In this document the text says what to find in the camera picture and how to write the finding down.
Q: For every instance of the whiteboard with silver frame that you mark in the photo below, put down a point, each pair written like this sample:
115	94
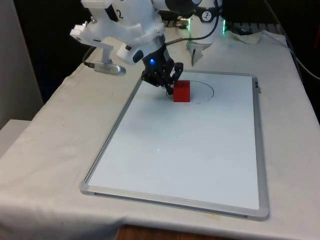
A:
180	150

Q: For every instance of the red cube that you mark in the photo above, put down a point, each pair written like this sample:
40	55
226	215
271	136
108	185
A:
182	93

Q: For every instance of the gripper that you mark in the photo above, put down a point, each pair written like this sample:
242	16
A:
155	61

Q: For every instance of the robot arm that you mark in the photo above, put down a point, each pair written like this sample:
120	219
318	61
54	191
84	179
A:
140	22

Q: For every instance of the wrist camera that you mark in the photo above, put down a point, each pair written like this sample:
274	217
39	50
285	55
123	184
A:
110	68

